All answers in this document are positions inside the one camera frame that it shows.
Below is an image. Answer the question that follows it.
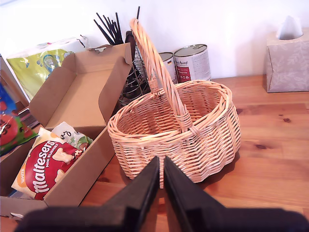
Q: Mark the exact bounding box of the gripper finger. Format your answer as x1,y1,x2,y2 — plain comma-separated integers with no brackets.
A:
164,156,225,232
103,156,161,232

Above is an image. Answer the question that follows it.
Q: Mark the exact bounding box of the white tissue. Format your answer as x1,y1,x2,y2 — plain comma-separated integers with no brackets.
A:
276,15,304,41

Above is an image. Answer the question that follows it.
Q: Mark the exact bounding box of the brown cardboard box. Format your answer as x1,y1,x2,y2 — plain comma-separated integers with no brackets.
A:
0,43,133,218

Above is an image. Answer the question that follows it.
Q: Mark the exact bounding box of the woven wicker basket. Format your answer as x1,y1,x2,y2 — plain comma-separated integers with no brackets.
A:
107,18,242,184

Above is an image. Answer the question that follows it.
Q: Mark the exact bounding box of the tin can white label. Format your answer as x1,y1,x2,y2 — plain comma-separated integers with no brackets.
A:
158,52,178,84

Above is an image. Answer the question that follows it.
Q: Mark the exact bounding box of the dark brown wooden handle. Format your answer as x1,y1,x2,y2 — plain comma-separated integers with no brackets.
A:
125,30,136,49

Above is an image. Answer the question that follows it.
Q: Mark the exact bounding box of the white green Galaxy bag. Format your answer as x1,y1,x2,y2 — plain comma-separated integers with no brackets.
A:
52,121,94,150

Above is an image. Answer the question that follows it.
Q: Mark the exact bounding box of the dark blue egg bag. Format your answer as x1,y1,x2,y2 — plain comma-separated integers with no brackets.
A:
0,82,39,157

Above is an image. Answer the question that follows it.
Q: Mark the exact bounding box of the kitchen towel roll pack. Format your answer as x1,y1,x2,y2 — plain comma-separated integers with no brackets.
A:
6,36,89,101

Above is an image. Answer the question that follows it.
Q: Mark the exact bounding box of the grey patterned tissue box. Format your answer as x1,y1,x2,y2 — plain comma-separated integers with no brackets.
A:
265,30,309,93

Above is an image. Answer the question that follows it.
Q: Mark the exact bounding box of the wire utensil holder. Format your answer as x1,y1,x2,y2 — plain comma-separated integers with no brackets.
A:
118,31,152,107

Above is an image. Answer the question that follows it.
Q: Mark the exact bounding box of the tin can red label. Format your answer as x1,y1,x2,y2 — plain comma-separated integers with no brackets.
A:
173,43,212,83

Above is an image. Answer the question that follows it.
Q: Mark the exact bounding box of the red white Maltesers bag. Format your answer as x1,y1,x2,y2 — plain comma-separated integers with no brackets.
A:
11,127,86,201

